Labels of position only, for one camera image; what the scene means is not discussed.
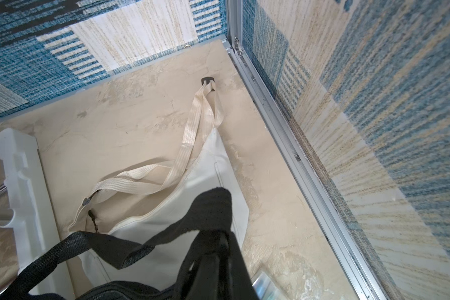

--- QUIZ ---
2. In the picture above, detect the white and chrome garment rack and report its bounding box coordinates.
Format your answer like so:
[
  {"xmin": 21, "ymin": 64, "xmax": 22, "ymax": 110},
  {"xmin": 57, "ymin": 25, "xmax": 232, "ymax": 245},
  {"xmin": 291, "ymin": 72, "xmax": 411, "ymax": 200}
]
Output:
[{"xmin": 0, "ymin": 127, "xmax": 76, "ymax": 300}]

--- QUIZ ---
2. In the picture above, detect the cream white sling bag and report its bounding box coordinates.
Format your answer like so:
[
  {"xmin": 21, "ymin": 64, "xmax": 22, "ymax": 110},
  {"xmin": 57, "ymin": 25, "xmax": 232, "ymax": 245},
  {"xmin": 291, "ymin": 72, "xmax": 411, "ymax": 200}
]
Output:
[{"xmin": 68, "ymin": 77, "xmax": 249, "ymax": 289}]

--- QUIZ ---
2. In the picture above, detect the black sling bag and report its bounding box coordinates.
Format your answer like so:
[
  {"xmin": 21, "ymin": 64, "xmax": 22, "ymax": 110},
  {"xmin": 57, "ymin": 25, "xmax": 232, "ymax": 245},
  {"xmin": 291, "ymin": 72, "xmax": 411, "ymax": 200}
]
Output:
[{"xmin": 0, "ymin": 186, "xmax": 261, "ymax": 300}]

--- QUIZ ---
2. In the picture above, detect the pack of coloured highlighters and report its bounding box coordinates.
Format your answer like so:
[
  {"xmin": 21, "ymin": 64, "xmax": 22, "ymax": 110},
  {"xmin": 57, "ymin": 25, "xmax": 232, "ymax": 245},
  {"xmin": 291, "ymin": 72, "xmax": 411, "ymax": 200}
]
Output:
[{"xmin": 252, "ymin": 267, "xmax": 288, "ymax": 300}]

